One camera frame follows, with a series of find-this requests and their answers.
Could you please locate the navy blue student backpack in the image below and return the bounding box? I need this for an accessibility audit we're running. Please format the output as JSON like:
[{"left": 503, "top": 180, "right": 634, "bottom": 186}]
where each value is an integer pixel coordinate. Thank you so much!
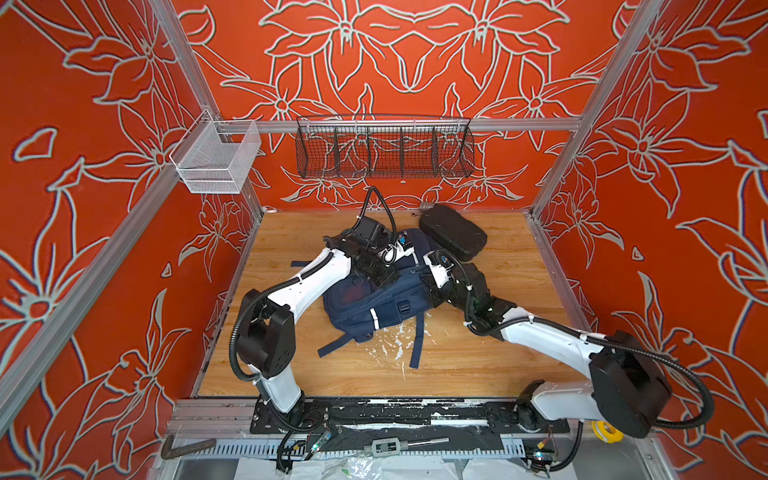
[{"left": 317, "top": 228, "right": 442, "bottom": 369}]

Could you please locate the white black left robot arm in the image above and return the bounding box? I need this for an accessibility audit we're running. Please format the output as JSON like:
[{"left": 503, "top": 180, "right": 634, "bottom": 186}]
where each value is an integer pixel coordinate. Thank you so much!
[{"left": 228, "top": 237, "right": 414, "bottom": 415}]

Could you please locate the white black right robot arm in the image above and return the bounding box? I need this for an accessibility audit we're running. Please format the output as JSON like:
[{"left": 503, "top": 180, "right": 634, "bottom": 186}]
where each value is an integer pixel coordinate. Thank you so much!
[{"left": 425, "top": 253, "right": 715, "bottom": 438}]

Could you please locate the black hard zip case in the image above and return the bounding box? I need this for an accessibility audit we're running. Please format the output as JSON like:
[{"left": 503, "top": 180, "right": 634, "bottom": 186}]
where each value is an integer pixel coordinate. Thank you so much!
[{"left": 419, "top": 204, "right": 488, "bottom": 262}]

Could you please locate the yellow tape roll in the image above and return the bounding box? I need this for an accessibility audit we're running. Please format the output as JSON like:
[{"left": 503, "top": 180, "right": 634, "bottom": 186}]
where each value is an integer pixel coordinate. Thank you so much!
[{"left": 591, "top": 421, "right": 624, "bottom": 444}]

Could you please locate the brown bent metal bar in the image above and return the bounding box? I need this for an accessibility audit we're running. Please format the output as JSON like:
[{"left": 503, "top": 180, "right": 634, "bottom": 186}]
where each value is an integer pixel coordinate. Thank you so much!
[{"left": 160, "top": 435, "right": 217, "bottom": 460}]

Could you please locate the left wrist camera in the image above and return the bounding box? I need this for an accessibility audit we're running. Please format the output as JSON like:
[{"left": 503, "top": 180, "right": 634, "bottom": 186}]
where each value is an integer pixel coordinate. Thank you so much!
[{"left": 352, "top": 216, "right": 389, "bottom": 249}]

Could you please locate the black wire wall basket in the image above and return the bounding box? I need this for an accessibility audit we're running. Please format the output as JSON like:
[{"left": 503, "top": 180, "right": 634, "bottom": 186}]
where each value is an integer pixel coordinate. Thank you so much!
[{"left": 295, "top": 114, "right": 476, "bottom": 180}]

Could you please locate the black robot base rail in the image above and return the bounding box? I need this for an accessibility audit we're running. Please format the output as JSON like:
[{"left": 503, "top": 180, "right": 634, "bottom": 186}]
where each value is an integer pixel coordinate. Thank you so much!
[{"left": 250, "top": 397, "right": 571, "bottom": 436}]

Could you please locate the white wire mesh basket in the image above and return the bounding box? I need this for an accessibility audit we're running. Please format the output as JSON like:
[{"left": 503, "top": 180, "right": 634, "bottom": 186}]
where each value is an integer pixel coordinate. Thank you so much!
[{"left": 170, "top": 111, "right": 262, "bottom": 194}]

